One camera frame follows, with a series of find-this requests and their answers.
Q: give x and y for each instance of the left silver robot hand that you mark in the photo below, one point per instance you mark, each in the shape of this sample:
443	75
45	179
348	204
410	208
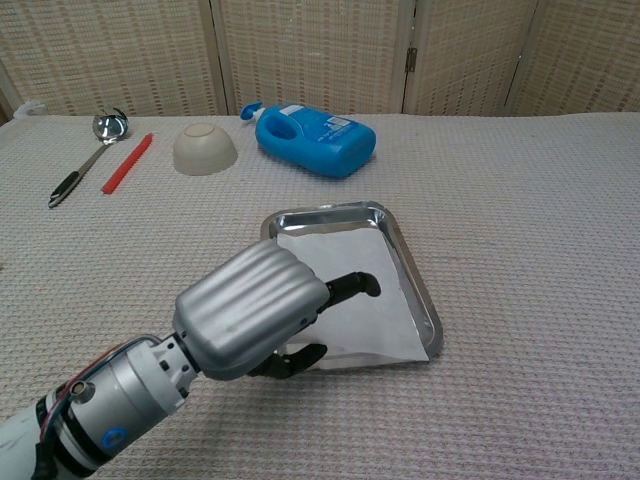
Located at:
250	310

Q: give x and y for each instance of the white paper towel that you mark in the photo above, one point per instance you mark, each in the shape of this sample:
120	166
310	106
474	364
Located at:
372	300

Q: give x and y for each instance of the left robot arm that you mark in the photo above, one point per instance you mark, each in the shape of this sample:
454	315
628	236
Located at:
95	405

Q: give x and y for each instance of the stainless steel rectangular tray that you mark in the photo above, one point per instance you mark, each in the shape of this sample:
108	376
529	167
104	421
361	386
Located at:
405	250

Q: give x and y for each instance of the beige ceramic bowl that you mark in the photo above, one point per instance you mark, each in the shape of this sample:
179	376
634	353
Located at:
205	150

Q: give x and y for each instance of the blue detergent pump bottle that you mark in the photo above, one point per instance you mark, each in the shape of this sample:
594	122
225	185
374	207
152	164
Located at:
320	142

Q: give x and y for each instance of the red ridged stick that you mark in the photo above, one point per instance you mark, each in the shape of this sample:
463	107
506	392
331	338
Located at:
127	163

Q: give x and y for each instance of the white waffle-weave tablecloth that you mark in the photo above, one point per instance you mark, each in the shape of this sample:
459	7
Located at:
500	300

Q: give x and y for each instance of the woven folding screen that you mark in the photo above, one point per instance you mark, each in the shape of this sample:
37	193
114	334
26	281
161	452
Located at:
320	55

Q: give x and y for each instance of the white hook object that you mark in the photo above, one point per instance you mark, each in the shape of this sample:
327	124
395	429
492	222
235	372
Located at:
29	107

